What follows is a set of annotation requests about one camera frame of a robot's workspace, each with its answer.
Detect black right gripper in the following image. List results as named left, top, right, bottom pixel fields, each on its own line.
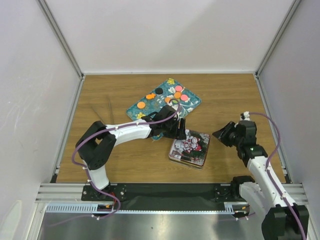
left=211, top=121, right=242, bottom=147

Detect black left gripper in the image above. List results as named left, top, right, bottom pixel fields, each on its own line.
left=161, top=117, right=186, bottom=140

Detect gold tin lid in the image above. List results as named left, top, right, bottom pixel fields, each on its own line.
left=168, top=129, right=211, bottom=170

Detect metal tongs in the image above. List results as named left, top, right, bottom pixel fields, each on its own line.
left=89, top=95, right=115, bottom=125

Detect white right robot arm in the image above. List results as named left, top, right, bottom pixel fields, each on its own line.
left=212, top=120, right=309, bottom=240

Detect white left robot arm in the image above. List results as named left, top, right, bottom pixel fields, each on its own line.
left=71, top=105, right=187, bottom=200

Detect orange flower cookie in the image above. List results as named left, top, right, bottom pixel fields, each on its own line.
left=164, top=97, right=171, bottom=103

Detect pink cookie right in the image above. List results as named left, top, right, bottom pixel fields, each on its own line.
left=180, top=94, right=189, bottom=102

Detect pink cookie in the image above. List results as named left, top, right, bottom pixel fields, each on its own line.
left=174, top=85, right=183, bottom=92
left=180, top=94, right=189, bottom=102

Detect orange oval cookie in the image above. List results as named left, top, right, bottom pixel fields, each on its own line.
left=174, top=91, right=182, bottom=99

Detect teal floral tray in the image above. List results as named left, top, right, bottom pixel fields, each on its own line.
left=125, top=77, right=202, bottom=141

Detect orange round cookie left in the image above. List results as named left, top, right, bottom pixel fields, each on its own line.
left=137, top=101, right=146, bottom=109

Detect small orange fish cookie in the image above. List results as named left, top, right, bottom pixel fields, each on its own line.
left=146, top=93, right=156, bottom=100

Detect black sandwich cookie upper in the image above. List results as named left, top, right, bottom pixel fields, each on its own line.
left=155, top=87, right=163, bottom=95

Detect pink cookie upper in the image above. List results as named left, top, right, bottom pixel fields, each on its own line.
left=174, top=85, right=183, bottom=92

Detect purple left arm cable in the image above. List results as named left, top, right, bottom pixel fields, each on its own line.
left=47, top=98, right=181, bottom=227

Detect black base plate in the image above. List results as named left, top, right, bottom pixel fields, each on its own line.
left=82, top=182, right=253, bottom=212

